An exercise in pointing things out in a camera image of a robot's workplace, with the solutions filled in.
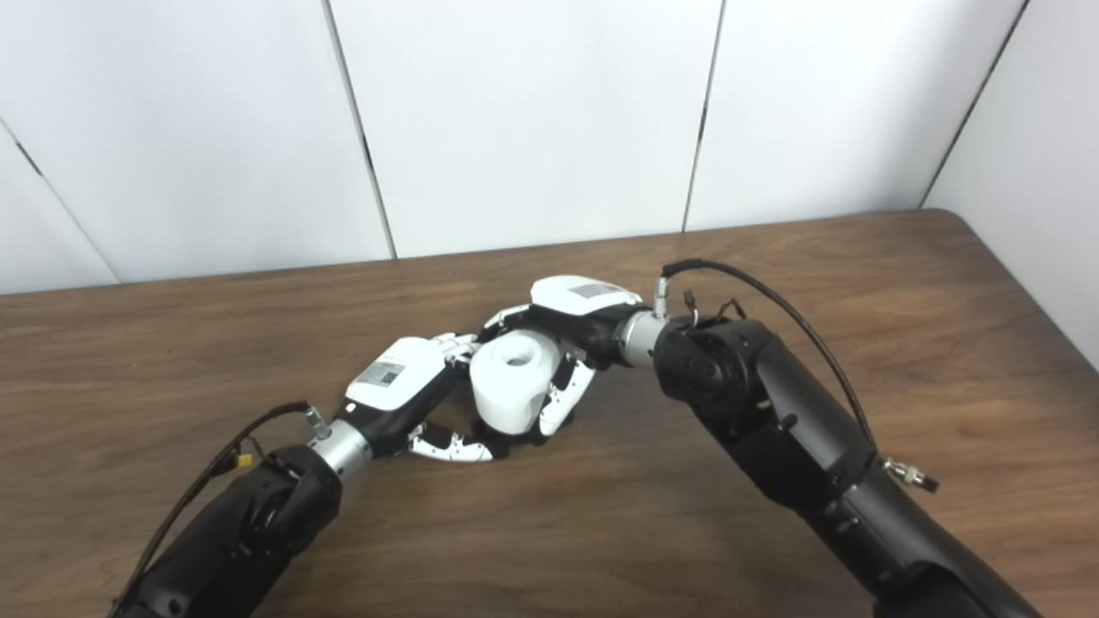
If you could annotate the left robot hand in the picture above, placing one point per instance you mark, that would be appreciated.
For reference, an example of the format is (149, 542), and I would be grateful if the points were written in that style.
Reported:
(399, 382)

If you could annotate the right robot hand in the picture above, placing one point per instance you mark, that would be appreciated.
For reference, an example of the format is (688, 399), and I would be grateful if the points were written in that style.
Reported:
(592, 326)

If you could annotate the round white plastic piece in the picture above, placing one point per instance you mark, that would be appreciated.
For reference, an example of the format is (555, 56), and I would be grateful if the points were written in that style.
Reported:
(506, 390)

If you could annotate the black flanged holder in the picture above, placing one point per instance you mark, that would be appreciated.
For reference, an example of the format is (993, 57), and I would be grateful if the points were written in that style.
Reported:
(518, 443)

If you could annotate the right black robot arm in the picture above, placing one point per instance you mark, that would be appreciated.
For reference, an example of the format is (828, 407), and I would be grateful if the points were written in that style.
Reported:
(790, 429)

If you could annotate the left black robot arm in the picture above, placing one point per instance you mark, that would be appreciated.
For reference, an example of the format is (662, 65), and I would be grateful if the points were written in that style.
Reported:
(249, 524)

